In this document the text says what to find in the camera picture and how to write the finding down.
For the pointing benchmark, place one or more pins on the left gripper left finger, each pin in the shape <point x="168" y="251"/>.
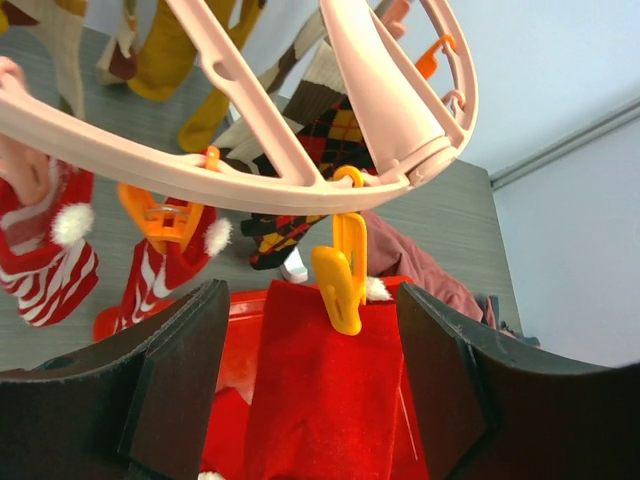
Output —
<point x="133" y="406"/>

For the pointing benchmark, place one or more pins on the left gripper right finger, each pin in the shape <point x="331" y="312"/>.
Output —
<point x="489" y="406"/>

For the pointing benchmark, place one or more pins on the red white striped sock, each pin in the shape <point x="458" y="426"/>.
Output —
<point x="46" y="263"/>
<point x="154" y="276"/>

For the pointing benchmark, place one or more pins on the red santa sock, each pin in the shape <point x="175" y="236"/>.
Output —
<point x="223" y="452"/>
<point x="324" y="403"/>

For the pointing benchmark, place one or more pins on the pink round clip hanger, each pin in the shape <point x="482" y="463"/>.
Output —
<point x="411" y="132"/>

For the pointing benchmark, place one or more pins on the red plastic tray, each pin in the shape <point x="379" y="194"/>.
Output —
<point x="238" y="369"/>

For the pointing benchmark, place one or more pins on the pink crumpled garment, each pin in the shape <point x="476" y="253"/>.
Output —
<point x="392" y="254"/>

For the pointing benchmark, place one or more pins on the orange plastic clip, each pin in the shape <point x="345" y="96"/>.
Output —
<point x="163" y="224"/>

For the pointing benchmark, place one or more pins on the yellow plastic clip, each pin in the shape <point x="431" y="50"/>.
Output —
<point x="341" y="272"/>

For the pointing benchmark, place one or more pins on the white clothes rack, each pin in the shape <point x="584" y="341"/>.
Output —
<point x="293" y="269"/>

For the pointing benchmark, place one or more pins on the black argyle sock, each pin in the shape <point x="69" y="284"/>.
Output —
<point x="332" y="140"/>
<point x="320" y="87"/>

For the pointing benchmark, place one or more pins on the mustard yellow sock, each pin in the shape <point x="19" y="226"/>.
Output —
<point x="168" y="55"/>
<point x="197" y="132"/>

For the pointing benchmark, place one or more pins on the beige brown striped sock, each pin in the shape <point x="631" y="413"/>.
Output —
<point x="58" y="25"/>

